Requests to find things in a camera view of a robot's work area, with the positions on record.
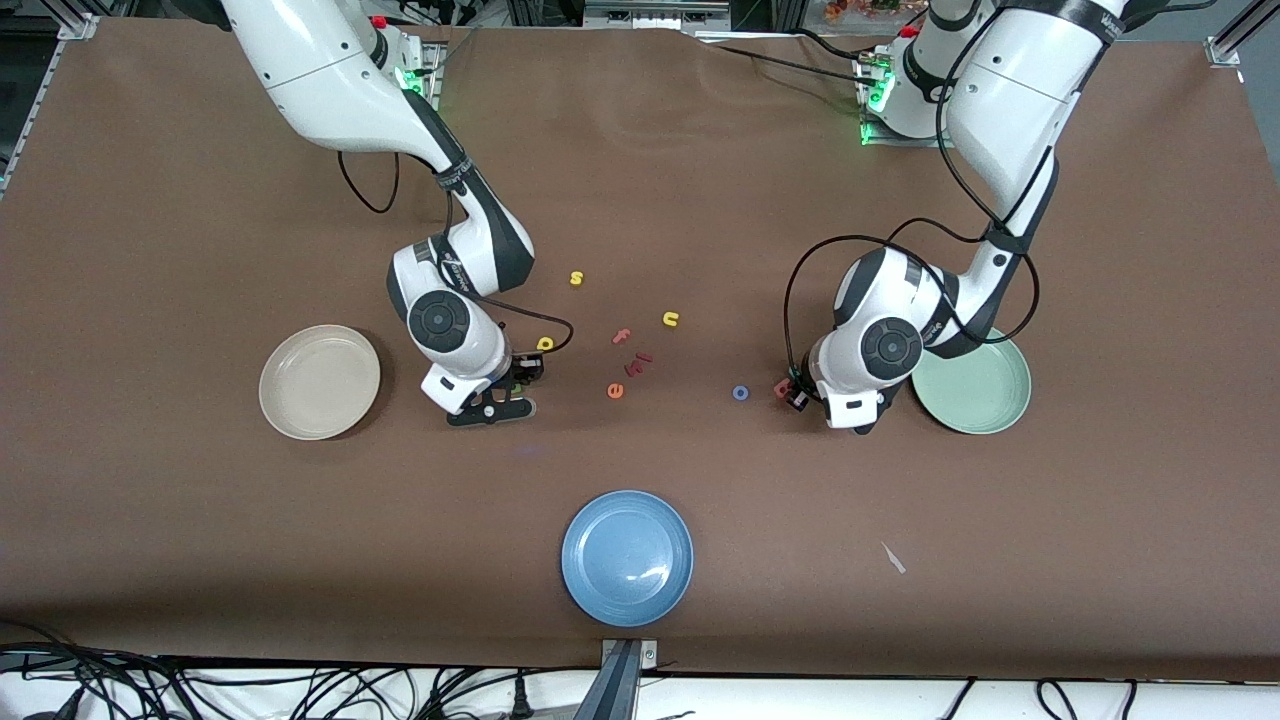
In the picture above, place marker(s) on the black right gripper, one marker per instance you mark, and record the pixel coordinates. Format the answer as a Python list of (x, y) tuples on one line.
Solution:
[(527, 369)]

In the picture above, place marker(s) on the white paper scrap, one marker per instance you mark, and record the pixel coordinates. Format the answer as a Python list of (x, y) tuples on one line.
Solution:
[(893, 558)]

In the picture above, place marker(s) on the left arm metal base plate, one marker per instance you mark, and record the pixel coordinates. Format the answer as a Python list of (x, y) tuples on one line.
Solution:
[(870, 138)]

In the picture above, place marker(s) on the pale green round plate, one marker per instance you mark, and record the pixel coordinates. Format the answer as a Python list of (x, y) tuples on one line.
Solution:
[(985, 400)]

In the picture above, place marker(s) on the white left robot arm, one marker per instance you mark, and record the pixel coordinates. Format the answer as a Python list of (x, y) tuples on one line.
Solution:
[(1010, 100)]

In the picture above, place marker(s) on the silver table edge bracket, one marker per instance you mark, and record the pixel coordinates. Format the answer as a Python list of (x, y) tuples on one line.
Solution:
[(648, 655)]

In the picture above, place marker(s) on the aluminium frame profile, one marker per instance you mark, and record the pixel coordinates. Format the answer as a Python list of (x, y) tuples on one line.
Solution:
[(75, 25)]

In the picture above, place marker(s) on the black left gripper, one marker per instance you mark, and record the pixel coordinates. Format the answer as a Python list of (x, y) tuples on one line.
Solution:
[(799, 392)]

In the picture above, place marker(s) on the beige round plate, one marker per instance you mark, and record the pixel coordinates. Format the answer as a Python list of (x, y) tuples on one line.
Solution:
[(319, 382)]

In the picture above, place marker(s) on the aluminium corner bracket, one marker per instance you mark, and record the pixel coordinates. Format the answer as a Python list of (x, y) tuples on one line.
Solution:
[(1225, 50)]

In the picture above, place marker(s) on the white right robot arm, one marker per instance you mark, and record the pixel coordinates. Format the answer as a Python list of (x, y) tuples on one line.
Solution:
[(330, 70)]

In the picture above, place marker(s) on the blue round plate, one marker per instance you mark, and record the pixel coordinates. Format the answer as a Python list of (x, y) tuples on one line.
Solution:
[(627, 558)]

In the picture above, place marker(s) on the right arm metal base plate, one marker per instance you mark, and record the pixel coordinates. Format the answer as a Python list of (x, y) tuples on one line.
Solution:
[(435, 70)]

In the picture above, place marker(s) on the silver background box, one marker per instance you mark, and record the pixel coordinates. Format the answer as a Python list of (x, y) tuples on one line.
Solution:
[(655, 12)]

